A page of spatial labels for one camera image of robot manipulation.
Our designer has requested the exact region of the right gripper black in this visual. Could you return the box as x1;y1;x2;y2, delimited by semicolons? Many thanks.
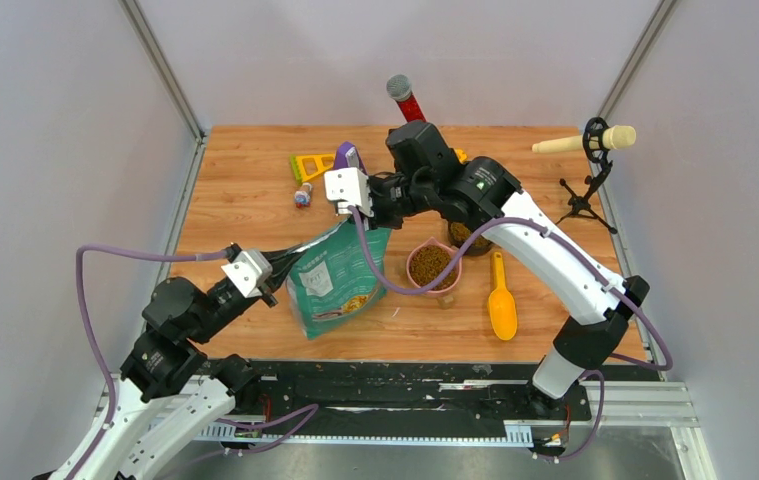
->
352;172;436;227

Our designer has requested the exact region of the green pet food bag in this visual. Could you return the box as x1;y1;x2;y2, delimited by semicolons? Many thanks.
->
285;221;387;340

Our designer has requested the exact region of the yellow scoop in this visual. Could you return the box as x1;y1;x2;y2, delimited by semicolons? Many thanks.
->
487;251;518;341

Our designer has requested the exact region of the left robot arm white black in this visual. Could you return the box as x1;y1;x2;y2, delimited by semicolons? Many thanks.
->
43;244;305;479

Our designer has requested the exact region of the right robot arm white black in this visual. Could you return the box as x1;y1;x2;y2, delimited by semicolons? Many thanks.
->
353;120;649;418

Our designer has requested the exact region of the pink cat-ear pet bowl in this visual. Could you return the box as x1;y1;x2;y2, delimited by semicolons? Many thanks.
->
406;238;461;298

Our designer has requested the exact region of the brown pet food kibble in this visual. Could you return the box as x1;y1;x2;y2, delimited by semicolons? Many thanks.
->
407;222;491;292

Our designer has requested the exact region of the black pet bowl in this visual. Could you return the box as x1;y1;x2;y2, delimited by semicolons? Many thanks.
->
447;222;493;256

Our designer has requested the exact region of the purple metronome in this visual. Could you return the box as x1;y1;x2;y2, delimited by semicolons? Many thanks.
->
332;142;367;173

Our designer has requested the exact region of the small toy figure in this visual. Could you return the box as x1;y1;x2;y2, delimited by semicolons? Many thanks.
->
293;182;313;208

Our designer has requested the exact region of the yellow green toy triangle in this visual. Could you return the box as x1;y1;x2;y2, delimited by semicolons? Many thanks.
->
289;153;334;185

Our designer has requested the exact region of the red glitter microphone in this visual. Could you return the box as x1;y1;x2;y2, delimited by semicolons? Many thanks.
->
386;74;426;122

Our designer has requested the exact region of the small wooden block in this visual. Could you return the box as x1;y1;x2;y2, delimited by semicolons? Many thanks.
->
437;295;455;309

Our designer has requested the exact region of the cream microphone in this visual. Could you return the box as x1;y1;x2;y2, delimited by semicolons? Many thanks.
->
531;125;637;154

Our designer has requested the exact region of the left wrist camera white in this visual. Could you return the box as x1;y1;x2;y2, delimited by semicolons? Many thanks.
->
221;249;273;298

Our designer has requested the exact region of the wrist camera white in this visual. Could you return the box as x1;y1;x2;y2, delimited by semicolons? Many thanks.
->
221;249;273;298
323;167;374;217

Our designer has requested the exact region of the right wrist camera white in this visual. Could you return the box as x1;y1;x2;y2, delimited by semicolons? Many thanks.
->
323;167;374;217

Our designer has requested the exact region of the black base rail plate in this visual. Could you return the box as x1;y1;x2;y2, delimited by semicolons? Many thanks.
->
233;360;595;439

